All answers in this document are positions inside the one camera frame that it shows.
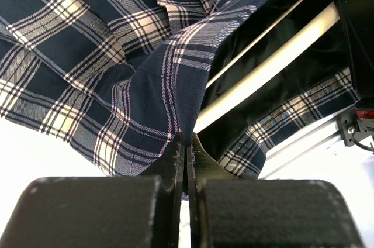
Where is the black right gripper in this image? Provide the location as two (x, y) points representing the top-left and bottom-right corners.
(333, 0), (373, 105)

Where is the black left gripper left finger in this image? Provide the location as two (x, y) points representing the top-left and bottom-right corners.
(1, 135), (184, 247)

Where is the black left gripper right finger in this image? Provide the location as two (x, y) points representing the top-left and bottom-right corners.
(186, 136), (363, 247)

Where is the navy plaid skirt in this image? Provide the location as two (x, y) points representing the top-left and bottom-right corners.
(0, 0), (360, 179)

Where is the aluminium mounting rail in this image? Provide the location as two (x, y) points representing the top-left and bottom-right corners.
(259, 112), (340, 179)

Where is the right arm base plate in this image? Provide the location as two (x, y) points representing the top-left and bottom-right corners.
(337, 107), (373, 154)

